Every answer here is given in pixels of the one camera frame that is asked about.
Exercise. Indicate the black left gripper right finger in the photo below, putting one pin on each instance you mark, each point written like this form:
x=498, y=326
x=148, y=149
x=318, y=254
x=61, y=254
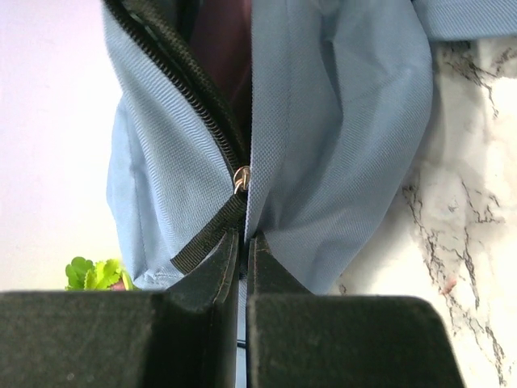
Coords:
x=297, y=339

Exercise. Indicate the blue fabric backpack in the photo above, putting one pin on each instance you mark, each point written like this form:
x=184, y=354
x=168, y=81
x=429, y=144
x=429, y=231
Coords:
x=341, y=96

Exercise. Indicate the green lettuce head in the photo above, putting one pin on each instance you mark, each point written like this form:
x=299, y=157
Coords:
x=109, y=274

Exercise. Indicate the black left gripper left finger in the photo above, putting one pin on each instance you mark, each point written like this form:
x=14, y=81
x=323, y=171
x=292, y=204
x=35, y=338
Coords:
x=184, y=336

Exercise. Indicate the pink pencil case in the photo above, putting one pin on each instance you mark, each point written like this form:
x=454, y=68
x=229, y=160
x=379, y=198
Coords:
x=221, y=42

